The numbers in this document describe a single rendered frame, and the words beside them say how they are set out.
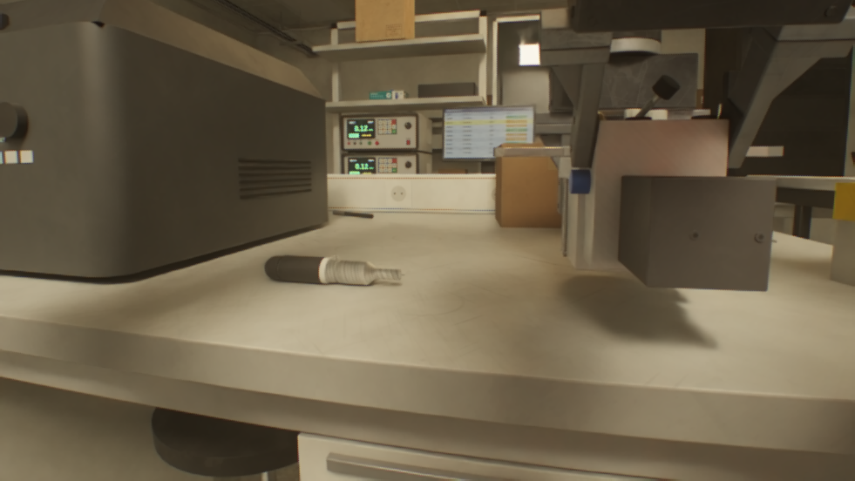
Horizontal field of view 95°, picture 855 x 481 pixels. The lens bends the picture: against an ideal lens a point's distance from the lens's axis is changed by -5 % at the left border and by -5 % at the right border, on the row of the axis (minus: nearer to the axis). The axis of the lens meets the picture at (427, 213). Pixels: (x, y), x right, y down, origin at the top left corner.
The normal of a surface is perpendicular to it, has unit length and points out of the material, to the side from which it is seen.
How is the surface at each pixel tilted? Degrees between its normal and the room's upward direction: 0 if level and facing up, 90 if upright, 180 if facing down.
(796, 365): 0
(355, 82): 90
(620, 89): 90
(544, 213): 90
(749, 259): 90
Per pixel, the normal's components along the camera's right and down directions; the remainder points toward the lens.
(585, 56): -0.16, 0.72
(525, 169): -0.10, 0.11
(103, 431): 0.98, 0.02
